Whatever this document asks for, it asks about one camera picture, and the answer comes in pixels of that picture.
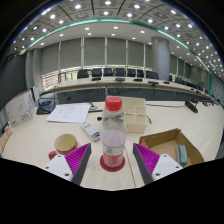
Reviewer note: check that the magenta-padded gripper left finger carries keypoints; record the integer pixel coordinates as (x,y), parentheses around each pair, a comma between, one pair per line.
(77,156)

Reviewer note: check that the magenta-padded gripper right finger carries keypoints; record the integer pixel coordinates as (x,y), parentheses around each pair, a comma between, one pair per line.
(146,157)

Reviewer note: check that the clear red-capped water bottle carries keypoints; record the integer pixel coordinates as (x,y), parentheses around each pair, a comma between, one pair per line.
(113,140)

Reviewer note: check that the red mug with cream flowers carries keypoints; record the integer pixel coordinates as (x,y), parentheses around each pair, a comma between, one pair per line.
(65,143)

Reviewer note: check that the open brown cardboard box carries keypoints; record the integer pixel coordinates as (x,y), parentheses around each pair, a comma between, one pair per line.
(160,140)

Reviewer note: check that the white remote control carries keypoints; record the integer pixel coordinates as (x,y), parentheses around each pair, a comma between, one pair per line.
(90,130)

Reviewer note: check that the teal eraser block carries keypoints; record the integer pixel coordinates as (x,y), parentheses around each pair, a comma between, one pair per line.
(181,155)

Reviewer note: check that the flat round red coaster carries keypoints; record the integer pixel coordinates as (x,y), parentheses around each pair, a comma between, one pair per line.
(112,168)

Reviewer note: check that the cream compartment box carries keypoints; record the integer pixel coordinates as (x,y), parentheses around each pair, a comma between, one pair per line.
(136,116)

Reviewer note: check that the white printed paper sheet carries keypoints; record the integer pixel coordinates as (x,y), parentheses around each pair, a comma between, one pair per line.
(68,114)

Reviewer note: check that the small black clip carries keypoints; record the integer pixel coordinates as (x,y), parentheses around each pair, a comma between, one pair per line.
(99,118)

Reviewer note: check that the black desk phone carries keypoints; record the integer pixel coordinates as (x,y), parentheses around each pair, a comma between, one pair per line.
(45,106)

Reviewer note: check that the black table microphone unit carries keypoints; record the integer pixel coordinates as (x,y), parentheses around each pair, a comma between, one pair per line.
(191,106)

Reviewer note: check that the flat brown cardboard piece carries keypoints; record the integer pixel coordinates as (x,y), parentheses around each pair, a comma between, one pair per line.
(5,140)

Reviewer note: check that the white carton box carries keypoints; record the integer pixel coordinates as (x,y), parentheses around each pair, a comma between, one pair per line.
(19,110)

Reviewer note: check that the long curved conference desk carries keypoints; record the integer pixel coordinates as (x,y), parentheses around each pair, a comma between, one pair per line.
(100,81)

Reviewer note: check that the group of black office chairs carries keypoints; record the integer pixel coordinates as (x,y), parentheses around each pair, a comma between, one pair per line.
(96,72)

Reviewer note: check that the group of ceiling lights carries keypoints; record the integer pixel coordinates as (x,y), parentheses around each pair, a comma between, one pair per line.
(106,13)

